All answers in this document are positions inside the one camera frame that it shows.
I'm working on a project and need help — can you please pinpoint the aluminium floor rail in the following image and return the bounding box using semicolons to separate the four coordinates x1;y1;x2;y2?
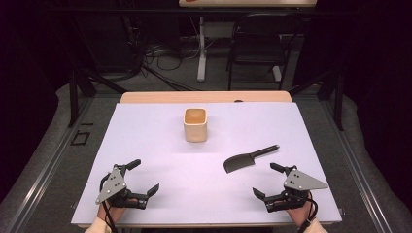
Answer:
323;100;395;233
6;96;95;233

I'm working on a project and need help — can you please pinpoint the cream square ceramic cup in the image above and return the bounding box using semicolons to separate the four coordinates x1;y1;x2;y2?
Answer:
183;107;208;144

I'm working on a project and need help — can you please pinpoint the white table sheet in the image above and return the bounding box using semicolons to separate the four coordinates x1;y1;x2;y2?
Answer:
71;102;343;227

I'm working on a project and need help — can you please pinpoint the black chair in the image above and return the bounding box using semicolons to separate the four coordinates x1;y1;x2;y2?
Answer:
225;13;304;92

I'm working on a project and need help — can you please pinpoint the person's left hand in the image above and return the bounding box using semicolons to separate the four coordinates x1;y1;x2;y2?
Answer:
96;197;139;225

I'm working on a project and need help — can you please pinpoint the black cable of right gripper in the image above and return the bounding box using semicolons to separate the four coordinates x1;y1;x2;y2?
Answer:
296;197;320;233

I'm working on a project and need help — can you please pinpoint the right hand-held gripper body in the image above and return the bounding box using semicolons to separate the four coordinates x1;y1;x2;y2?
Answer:
263;164;329;214

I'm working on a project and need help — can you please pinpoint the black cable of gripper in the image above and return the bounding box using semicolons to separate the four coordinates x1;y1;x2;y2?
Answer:
296;197;320;233
102;200;120;233

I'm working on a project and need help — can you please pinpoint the wooden desk with white legs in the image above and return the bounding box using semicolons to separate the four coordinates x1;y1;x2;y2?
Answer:
178;0;318;83

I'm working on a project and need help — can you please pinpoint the person's right hand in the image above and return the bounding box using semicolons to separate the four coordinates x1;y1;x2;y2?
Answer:
286;191;317;228

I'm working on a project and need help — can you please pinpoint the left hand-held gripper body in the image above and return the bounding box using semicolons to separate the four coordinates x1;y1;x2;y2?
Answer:
95;163;150;210

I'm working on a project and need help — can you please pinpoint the black metal stand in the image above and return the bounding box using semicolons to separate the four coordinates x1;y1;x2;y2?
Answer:
287;68;346;132
67;68;128;129

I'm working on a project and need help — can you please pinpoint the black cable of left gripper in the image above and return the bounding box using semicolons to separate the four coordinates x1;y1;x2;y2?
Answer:
102;200;120;233

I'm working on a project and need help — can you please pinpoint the black spatula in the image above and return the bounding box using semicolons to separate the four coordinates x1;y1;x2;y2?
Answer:
223;144;281;175

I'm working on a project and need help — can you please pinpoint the bundle of floor cables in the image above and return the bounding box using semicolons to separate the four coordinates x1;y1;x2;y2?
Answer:
122;18;202;92

